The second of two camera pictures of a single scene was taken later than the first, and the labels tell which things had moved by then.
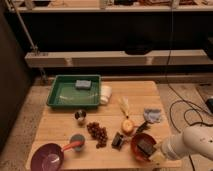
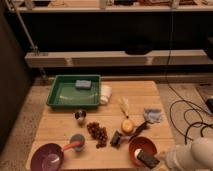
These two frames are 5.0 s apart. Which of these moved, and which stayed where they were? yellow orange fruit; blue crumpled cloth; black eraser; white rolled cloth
Moved: black eraser
Stayed: white rolled cloth; yellow orange fruit; blue crumpled cloth
